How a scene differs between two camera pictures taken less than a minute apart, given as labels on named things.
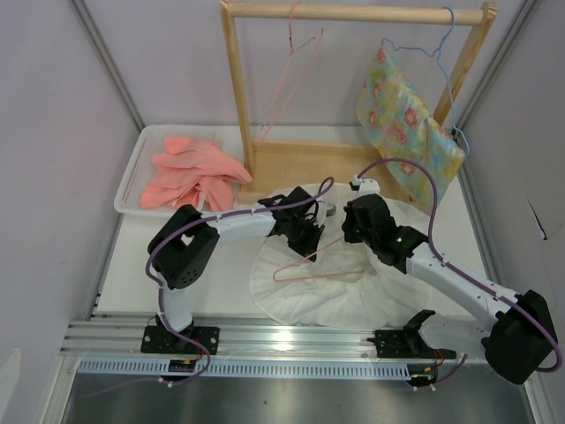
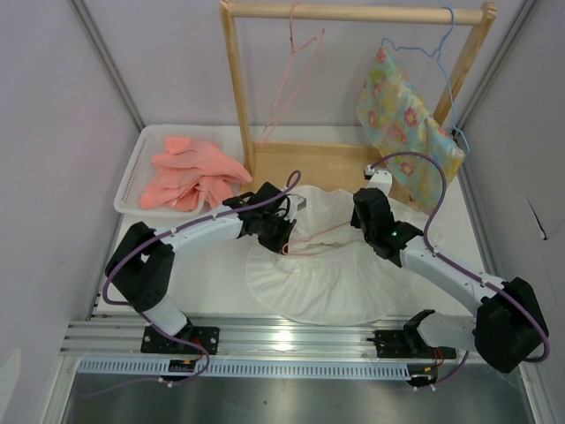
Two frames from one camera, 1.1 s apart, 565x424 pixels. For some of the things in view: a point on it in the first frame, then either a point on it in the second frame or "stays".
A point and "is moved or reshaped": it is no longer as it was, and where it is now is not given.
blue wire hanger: x=436 y=54 stays
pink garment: x=192 y=171 stays
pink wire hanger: x=312 y=276 is moved or reshaped
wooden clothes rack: x=286 y=166 stays
